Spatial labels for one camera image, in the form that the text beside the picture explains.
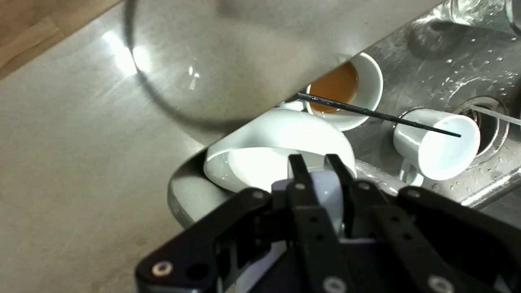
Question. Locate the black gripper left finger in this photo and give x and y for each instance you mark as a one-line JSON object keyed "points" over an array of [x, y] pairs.
{"points": [[184, 255]]}

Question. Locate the stainless steel sink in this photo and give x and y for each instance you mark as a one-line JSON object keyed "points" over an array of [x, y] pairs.
{"points": [[424, 66]]}

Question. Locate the slim dark metal utensil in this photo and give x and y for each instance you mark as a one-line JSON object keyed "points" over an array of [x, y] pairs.
{"points": [[380, 115]]}

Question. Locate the small white espresso mug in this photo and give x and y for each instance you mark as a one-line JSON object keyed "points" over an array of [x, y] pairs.
{"points": [[450, 157]]}

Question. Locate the white ceramic mug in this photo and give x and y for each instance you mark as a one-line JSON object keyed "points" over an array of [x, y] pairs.
{"points": [[328, 201]]}

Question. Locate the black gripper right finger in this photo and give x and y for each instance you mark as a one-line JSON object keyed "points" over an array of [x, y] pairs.
{"points": [[461, 239]]}

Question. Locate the small cup with brown liquid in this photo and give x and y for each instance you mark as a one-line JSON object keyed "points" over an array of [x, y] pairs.
{"points": [[370, 82]]}

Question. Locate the white curved plate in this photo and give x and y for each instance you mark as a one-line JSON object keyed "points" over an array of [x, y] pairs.
{"points": [[271, 141]]}

